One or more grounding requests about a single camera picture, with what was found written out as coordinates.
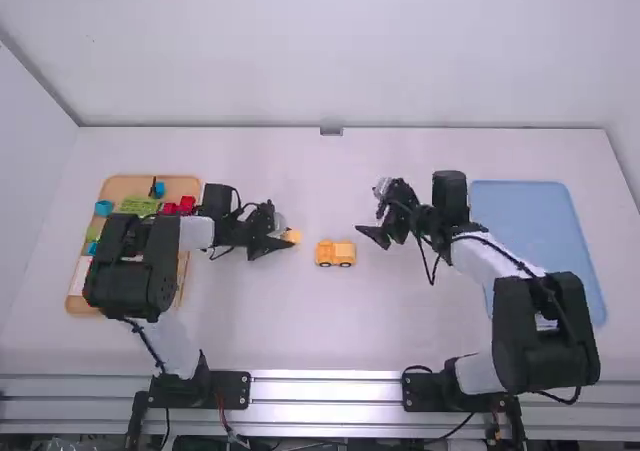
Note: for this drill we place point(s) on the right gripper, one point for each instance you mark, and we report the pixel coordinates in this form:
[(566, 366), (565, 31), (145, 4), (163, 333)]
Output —
[(400, 216)]

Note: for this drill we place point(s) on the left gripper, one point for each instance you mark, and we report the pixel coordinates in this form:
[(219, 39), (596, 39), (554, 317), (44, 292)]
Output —
[(257, 226)]

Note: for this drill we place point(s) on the yellow toy brick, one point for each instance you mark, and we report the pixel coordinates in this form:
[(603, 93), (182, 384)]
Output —
[(294, 235)]

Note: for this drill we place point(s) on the yellow toy car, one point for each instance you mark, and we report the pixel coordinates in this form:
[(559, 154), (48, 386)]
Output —
[(336, 253)]

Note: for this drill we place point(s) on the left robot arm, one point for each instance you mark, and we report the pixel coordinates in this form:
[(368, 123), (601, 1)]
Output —
[(130, 271)]

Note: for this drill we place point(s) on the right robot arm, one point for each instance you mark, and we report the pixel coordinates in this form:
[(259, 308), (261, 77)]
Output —
[(540, 331)]

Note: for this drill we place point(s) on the red toy brick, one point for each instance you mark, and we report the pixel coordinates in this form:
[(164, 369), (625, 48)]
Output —
[(187, 203), (169, 209)]

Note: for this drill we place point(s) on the blue toy brick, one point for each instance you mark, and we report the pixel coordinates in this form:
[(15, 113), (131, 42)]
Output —
[(159, 189), (103, 208), (92, 249)]

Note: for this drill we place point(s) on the black toy piece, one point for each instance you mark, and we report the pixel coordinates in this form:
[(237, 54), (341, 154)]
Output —
[(152, 188)]

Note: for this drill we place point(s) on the green toy brick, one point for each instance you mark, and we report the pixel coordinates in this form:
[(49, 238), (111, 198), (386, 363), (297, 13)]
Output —
[(93, 232), (137, 205)]

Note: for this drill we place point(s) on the tan tray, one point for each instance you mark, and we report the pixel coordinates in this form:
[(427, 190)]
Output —
[(125, 186)]

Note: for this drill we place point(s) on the blue mat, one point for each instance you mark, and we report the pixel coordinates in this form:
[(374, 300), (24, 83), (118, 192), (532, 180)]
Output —
[(530, 221)]

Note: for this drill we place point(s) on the silver rails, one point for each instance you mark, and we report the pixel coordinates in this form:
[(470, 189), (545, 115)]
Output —
[(325, 396)]

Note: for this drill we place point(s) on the white toy brick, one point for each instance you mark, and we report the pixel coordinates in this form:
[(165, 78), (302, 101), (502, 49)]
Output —
[(81, 276)]

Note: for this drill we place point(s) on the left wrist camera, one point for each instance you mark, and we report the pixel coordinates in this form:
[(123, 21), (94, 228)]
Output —
[(279, 221)]

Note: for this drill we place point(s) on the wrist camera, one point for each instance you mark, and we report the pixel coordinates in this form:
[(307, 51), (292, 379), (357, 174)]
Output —
[(279, 221), (384, 187)]

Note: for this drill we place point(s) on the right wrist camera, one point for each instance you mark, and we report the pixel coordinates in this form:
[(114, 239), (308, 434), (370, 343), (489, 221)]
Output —
[(384, 187)]

